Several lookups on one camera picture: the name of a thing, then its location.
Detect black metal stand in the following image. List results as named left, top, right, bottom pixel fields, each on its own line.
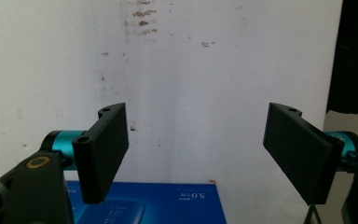
left=303, top=203, right=324, bottom=224

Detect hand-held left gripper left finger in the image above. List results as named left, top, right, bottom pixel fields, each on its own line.
left=72, top=102, right=130, bottom=205

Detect blue cardboard box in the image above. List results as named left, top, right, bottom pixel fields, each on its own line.
left=64, top=180, right=228, bottom=224

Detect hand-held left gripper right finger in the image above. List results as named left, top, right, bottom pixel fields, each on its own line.
left=262, top=102, right=345, bottom=205

